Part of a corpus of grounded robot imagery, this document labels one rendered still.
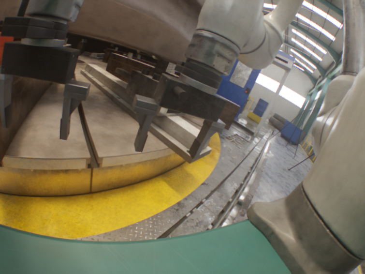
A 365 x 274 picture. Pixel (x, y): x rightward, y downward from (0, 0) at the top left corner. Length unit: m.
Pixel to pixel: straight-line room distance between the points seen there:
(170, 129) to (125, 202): 0.59
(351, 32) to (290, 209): 0.41
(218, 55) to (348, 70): 0.30
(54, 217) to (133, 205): 0.49
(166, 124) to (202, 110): 0.90
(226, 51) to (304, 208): 0.24
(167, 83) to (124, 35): 0.98
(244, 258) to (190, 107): 0.24
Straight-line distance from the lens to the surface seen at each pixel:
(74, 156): 0.82
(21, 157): 0.84
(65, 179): 0.95
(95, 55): 4.80
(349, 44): 0.46
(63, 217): 0.97
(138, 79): 1.30
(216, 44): 0.27
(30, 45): 0.26
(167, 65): 1.28
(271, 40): 0.40
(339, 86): 0.39
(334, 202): 0.18
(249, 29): 0.30
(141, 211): 1.04
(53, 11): 0.25
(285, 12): 0.46
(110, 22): 1.18
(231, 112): 2.27
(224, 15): 0.28
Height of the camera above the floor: 0.83
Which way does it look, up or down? 22 degrees down
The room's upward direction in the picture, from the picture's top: 25 degrees clockwise
